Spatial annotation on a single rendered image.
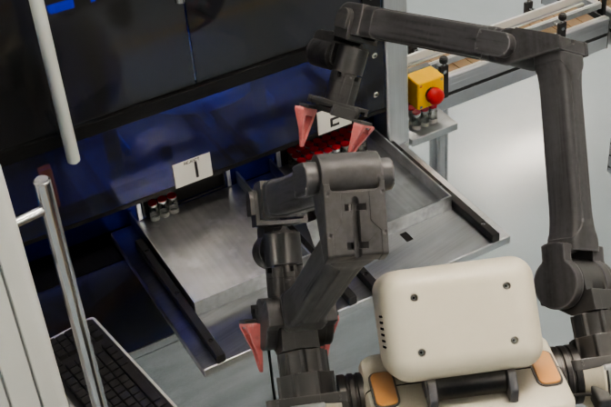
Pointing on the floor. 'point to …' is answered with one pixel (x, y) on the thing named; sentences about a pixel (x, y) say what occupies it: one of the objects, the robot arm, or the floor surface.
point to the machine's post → (395, 74)
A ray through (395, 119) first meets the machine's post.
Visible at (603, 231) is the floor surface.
